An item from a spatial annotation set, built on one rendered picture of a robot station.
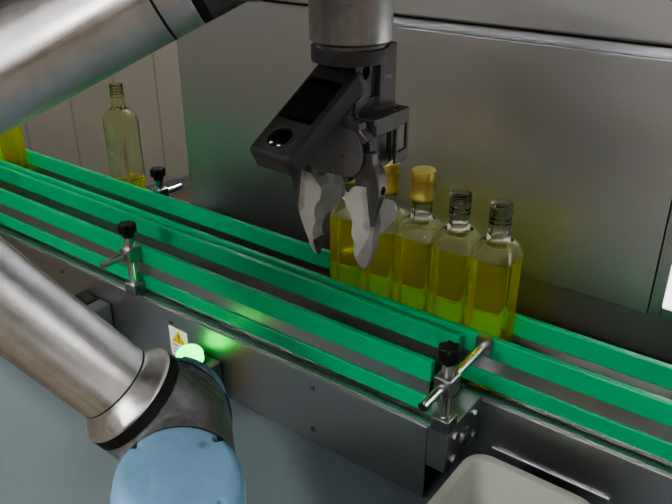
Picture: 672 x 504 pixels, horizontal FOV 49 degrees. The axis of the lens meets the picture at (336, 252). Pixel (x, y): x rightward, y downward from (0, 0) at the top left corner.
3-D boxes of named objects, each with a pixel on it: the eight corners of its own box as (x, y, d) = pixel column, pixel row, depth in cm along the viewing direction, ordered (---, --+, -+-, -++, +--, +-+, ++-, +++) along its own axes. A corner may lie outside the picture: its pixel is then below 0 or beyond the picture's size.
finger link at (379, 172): (394, 223, 69) (379, 131, 66) (385, 228, 68) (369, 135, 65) (354, 221, 72) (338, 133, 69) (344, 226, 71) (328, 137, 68)
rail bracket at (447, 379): (491, 389, 101) (500, 312, 96) (429, 458, 89) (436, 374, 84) (471, 382, 103) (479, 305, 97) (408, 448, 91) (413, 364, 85)
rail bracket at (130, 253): (150, 294, 127) (141, 223, 121) (115, 311, 121) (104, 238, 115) (135, 287, 129) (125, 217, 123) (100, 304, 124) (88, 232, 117)
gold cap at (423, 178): (439, 197, 102) (441, 167, 100) (428, 205, 100) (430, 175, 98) (416, 192, 104) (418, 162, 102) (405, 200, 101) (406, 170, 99)
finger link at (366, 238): (413, 253, 75) (399, 165, 72) (381, 275, 70) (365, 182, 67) (388, 251, 77) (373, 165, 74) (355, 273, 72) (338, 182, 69)
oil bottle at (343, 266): (376, 317, 119) (380, 194, 110) (357, 332, 115) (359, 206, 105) (348, 306, 122) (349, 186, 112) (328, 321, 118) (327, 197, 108)
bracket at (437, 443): (481, 437, 103) (486, 396, 100) (448, 476, 96) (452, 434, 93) (458, 427, 105) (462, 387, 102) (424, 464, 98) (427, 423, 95)
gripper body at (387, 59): (409, 165, 73) (416, 41, 68) (360, 191, 67) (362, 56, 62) (347, 150, 77) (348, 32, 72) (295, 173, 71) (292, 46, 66)
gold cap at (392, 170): (390, 184, 107) (391, 155, 105) (404, 192, 104) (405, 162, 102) (369, 188, 105) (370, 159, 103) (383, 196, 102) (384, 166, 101)
